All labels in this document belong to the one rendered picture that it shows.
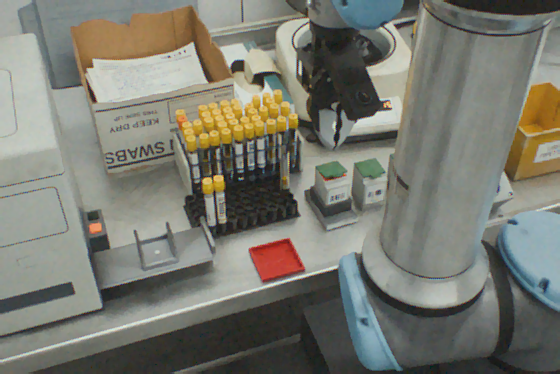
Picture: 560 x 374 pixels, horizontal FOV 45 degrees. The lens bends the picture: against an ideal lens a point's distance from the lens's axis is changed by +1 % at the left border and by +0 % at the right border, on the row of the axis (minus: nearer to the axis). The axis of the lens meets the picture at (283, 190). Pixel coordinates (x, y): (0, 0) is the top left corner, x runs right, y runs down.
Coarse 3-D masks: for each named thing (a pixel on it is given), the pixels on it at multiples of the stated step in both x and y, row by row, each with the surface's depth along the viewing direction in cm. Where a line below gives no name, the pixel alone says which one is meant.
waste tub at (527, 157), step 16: (528, 96) 122; (544, 96) 123; (528, 112) 125; (544, 112) 124; (528, 128) 126; (544, 128) 125; (512, 144) 114; (528, 144) 111; (544, 144) 112; (512, 160) 115; (528, 160) 114; (544, 160) 115; (512, 176) 116; (528, 176) 116
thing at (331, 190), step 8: (320, 176) 105; (344, 176) 105; (320, 184) 106; (328, 184) 105; (336, 184) 105; (344, 184) 105; (320, 192) 107; (328, 192) 105; (336, 192) 105; (344, 192) 106; (328, 200) 106; (336, 200) 107
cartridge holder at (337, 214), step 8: (304, 192) 113; (312, 192) 110; (312, 200) 110; (320, 200) 107; (344, 200) 107; (320, 208) 108; (328, 208) 106; (336, 208) 107; (344, 208) 108; (320, 216) 108; (328, 216) 108; (336, 216) 108; (344, 216) 108; (352, 216) 108; (328, 224) 106; (336, 224) 107; (344, 224) 108
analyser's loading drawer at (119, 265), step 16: (144, 240) 99; (160, 240) 100; (176, 240) 100; (192, 240) 100; (208, 240) 98; (96, 256) 98; (112, 256) 98; (128, 256) 98; (144, 256) 94; (160, 256) 98; (176, 256) 96; (192, 256) 98; (208, 256) 98; (96, 272) 95; (112, 272) 95; (128, 272) 95; (144, 272) 95; (160, 272) 96
